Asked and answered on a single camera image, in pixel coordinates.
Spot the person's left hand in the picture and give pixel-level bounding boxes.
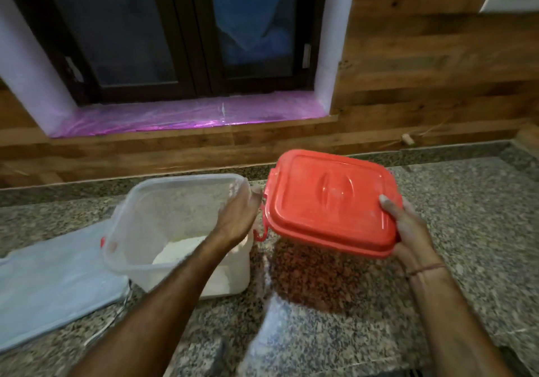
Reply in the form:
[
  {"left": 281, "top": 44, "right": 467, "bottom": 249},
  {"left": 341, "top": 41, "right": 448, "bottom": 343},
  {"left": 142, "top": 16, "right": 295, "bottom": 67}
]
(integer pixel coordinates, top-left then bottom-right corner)
[{"left": 210, "top": 178, "right": 264, "bottom": 247}]

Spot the person's right hand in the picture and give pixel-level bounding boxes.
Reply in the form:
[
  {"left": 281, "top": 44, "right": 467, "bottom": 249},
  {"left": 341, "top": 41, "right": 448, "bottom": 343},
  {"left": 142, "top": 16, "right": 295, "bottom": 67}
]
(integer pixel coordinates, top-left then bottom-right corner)
[{"left": 379, "top": 195, "right": 446, "bottom": 275}]

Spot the red plastic container lid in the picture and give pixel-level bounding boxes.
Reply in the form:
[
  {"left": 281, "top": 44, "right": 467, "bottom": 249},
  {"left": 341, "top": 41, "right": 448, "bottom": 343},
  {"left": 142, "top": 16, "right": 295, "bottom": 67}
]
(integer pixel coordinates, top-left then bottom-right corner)
[{"left": 254, "top": 149, "right": 403, "bottom": 259}]

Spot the person's right forearm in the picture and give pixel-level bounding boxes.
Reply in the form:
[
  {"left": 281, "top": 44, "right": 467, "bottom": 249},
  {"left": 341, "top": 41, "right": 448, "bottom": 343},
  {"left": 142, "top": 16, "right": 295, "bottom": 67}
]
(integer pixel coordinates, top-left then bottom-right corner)
[{"left": 406, "top": 265, "right": 517, "bottom": 377}]

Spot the person's left forearm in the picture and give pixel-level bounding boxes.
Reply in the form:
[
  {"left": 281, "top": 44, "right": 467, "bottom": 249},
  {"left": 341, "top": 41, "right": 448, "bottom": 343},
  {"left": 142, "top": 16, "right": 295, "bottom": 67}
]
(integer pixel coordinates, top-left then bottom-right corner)
[{"left": 69, "top": 234, "right": 239, "bottom": 377}]

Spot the brown wrist thread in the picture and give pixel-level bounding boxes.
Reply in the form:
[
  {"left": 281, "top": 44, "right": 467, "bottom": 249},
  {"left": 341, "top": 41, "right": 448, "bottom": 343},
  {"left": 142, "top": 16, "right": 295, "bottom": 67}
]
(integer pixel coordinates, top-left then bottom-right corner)
[{"left": 406, "top": 262, "right": 447, "bottom": 277}]

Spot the clear plastic storage container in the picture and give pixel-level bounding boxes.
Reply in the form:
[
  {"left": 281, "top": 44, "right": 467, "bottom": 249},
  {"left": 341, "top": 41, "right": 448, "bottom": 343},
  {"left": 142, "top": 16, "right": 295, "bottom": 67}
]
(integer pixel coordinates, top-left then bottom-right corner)
[{"left": 101, "top": 174, "right": 256, "bottom": 300}]

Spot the white flour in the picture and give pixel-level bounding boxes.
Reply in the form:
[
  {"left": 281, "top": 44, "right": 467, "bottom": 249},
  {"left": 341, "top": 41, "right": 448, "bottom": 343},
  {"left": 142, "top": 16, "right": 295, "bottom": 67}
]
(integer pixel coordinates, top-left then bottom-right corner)
[{"left": 152, "top": 236, "right": 236, "bottom": 293}]

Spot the pink plastic sill sheet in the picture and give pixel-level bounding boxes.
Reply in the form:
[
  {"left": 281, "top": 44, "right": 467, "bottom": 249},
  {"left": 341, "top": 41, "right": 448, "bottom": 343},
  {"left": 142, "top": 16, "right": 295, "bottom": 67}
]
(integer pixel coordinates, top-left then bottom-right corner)
[{"left": 50, "top": 91, "right": 329, "bottom": 139}]

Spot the dark framed window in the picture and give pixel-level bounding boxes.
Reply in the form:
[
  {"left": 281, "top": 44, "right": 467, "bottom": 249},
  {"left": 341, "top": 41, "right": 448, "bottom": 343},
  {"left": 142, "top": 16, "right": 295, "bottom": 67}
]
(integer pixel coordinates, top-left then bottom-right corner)
[{"left": 0, "top": 0, "right": 330, "bottom": 106}]

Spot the blue cloth behind glass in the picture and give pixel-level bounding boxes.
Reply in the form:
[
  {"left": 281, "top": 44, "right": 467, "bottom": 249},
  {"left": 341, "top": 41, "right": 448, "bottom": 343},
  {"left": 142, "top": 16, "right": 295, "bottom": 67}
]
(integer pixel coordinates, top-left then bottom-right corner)
[{"left": 208, "top": 0, "right": 296, "bottom": 66}]

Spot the white plastic bag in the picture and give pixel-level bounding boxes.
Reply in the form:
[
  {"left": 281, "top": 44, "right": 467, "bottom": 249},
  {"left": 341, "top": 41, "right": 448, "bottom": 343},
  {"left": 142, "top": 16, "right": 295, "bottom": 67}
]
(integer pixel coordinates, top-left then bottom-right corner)
[{"left": 0, "top": 220, "right": 131, "bottom": 353}]

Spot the small plug with string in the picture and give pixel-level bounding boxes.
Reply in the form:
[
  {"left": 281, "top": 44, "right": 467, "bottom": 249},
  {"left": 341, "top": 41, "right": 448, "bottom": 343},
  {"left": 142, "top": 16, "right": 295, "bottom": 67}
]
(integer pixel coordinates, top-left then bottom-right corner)
[{"left": 387, "top": 125, "right": 443, "bottom": 147}]

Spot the thin white cord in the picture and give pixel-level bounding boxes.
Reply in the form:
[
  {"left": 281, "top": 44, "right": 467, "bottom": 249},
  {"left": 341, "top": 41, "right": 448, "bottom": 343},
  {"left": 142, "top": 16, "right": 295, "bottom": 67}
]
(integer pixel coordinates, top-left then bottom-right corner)
[{"left": 83, "top": 282, "right": 132, "bottom": 348}]

